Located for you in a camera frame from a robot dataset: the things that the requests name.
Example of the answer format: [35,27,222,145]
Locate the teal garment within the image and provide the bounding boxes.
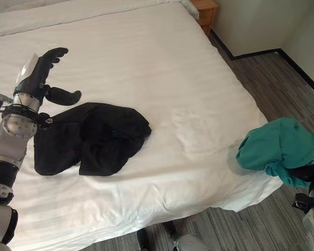
[235,117,314,188]

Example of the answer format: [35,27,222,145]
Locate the robot legs and feet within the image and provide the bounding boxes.
[136,221,212,251]

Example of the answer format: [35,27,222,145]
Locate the black garment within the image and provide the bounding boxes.
[33,102,153,176]

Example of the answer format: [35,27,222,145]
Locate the white pillow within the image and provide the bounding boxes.
[179,0,200,19]

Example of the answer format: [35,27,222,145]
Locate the wooden nightstand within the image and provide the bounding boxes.
[191,0,219,37]

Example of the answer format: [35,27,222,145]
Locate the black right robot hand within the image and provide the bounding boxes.
[290,156,314,184]

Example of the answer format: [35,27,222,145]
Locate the white bed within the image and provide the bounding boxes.
[0,0,283,251]

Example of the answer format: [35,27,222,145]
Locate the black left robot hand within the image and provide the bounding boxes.
[14,47,82,106]

